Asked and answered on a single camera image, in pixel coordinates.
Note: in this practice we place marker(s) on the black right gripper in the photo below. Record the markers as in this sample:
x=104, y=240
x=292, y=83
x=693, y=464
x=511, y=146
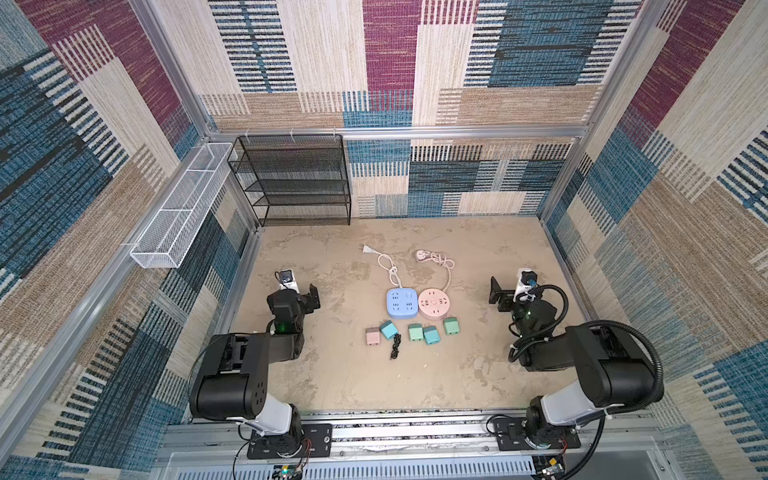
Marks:
x=503, y=297

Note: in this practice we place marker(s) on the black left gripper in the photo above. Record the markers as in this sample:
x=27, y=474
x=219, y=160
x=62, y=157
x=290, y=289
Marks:
x=306, y=300

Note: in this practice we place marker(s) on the green charger adapter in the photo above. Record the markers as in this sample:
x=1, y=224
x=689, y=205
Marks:
x=415, y=332
x=451, y=326

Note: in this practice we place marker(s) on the teal charger adapter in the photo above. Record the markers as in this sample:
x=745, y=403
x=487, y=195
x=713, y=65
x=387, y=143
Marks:
x=431, y=335

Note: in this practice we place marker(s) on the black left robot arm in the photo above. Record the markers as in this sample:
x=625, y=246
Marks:
x=232, y=380

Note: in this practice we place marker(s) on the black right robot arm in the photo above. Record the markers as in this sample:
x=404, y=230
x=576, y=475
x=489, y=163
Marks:
x=618, y=369

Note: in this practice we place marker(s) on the pink round power strip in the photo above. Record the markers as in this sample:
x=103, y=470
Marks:
x=433, y=304

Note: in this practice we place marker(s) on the pink charger adapter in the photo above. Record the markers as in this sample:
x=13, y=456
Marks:
x=372, y=336

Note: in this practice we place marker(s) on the blue charger adapter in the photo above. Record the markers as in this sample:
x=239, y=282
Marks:
x=389, y=330

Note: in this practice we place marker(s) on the blue square power strip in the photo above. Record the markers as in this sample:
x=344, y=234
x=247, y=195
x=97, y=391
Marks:
x=402, y=303

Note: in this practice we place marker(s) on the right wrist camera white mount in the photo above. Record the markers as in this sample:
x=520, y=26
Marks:
x=527, y=281

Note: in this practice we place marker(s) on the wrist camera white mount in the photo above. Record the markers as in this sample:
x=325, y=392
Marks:
x=287, y=280
x=527, y=281

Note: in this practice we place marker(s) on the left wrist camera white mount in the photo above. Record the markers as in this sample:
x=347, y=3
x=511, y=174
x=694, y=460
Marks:
x=287, y=280

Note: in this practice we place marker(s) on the black wire shelf rack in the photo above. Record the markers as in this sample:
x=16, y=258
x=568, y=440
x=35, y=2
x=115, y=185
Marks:
x=294, y=180

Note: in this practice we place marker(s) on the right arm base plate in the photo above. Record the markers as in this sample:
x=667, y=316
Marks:
x=519, y=434

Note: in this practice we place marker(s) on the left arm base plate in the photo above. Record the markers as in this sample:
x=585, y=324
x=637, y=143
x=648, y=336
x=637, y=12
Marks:
x=312, y=440

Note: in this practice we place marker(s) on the white wire mesh basket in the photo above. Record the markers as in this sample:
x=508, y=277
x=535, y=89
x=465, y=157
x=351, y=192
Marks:
x=165, y=242

